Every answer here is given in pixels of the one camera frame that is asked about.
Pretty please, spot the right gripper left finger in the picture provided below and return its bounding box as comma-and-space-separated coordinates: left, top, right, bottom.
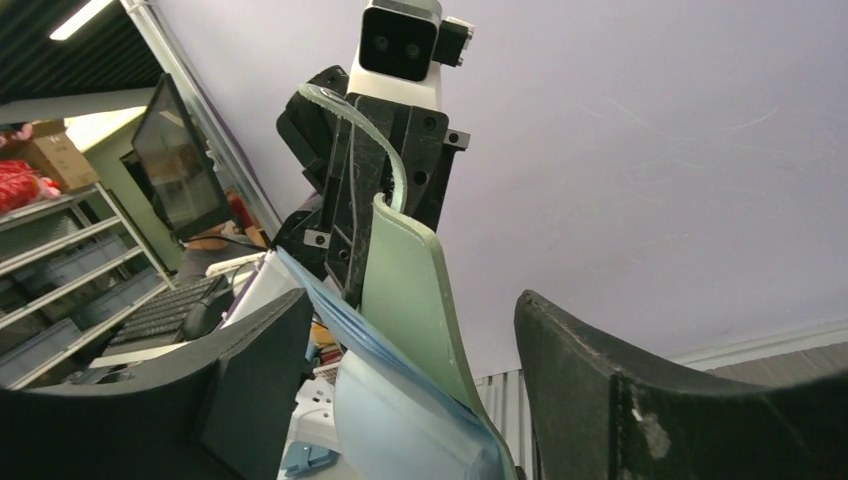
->
1, 289, 313, 479

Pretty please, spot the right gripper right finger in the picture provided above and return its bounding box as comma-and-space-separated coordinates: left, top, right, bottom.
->
514, 290, 847, 479

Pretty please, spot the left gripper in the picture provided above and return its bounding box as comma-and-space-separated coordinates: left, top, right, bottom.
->
274, 66, 470, 308

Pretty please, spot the green card holder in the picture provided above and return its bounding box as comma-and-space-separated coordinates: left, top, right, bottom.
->
280, 83, 517, 479

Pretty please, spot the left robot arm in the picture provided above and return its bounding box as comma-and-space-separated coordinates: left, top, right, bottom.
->
193, 63, 514, 479

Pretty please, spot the black keyboard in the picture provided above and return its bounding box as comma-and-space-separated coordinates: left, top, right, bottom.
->
107, 275, 232, 347

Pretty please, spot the black monitor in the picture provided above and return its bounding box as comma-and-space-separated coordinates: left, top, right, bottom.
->
131, 73, 232, 242

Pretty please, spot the metal shelf rack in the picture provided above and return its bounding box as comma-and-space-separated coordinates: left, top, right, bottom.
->
1, 183, 174, 389

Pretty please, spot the cardboard box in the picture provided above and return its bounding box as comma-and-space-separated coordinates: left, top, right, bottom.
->
8, 119, 100, 193

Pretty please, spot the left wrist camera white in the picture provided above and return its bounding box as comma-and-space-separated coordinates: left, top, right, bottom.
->
346, 0, 476, 112

